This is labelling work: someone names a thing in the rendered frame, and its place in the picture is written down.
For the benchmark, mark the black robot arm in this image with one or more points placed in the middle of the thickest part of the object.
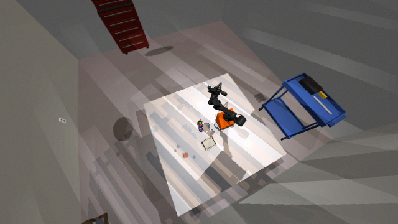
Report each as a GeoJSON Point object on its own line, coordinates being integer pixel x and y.
{"type": "Point", "coordinates": [229, 115]}

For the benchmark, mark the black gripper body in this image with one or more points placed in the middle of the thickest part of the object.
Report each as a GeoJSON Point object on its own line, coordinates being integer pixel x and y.
{"type": "Point", "coordinates": [220, 92]}

